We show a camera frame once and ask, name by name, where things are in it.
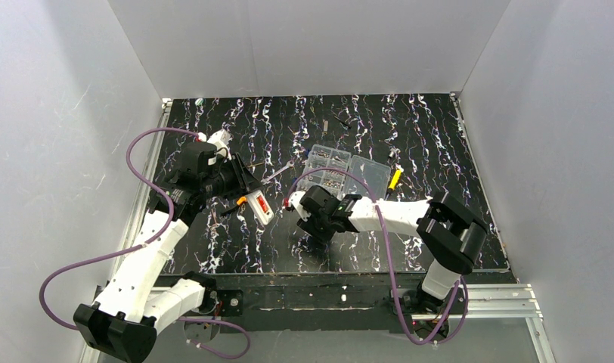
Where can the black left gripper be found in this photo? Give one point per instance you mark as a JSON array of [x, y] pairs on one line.
[[239, 174]]

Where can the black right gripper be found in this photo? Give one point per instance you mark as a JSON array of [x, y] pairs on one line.
[[312, 226]]

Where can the white AC remote control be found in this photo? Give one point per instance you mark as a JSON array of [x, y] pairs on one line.
[[260, 206]]

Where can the red orange battery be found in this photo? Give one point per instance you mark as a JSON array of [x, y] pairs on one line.
[[262, 202]]

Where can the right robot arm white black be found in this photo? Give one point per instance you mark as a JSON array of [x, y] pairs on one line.
[[451, 232]]

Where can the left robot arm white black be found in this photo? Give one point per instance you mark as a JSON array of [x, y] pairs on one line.
[[124, 320]]

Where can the clear plastic screw organizer box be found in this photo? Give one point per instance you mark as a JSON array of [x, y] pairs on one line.
[[342, 173]]

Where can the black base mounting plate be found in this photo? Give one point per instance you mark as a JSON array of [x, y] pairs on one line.
[[308, 302]]

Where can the orange handled pliers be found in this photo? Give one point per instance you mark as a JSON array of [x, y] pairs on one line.
[[238, 204]]

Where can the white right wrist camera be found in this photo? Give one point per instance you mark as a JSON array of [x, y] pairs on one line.
[[293, 204]]

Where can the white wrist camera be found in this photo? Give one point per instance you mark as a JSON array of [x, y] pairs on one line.
[[220, 139], [293, 204]]

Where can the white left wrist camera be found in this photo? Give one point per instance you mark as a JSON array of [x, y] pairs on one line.
[[220, 139]]

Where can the yellow handled screwdriver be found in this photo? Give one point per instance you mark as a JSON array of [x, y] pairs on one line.
[[393, 183]]

